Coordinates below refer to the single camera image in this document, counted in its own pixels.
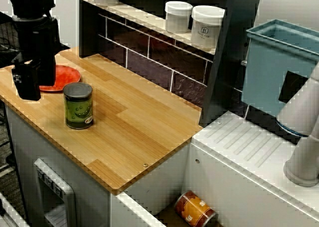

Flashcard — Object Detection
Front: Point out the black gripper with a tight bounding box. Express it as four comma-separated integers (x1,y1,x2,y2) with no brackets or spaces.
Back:
11,14,60,101

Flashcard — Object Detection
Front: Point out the red round plate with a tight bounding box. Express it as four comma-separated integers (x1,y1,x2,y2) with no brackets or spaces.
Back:
39,64,82,92

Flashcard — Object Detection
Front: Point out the green pea can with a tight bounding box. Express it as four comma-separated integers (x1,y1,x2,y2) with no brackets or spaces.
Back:
62,82,94,130

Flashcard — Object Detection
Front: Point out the white kitchen cabinet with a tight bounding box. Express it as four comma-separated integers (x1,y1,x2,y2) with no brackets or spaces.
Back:
4,102,190,227

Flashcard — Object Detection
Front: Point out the plain white jar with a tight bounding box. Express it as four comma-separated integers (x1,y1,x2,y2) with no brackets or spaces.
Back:
164,0,194,34

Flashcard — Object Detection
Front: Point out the white jar with print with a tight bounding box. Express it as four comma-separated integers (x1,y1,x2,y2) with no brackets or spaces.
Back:
190,4,226,49

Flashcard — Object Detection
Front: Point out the black shelf unit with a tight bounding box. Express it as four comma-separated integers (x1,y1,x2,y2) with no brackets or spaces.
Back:
79,0,264,128

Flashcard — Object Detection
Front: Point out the orange soup can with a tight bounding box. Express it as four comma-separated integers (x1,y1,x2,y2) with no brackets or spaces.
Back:
173,190,217,225

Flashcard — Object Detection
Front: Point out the teal plastic bin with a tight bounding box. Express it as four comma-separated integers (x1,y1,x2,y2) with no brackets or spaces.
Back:
241,18,319,118

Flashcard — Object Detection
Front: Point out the white toy sink unit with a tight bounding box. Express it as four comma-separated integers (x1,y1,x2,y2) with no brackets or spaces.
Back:
111,111,319,227

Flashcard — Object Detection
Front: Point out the grey toy faucet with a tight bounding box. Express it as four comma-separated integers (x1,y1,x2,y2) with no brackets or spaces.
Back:
275,62,319,188

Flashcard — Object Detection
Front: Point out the aluminium frame rail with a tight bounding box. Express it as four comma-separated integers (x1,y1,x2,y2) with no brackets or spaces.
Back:
0,192,28,227

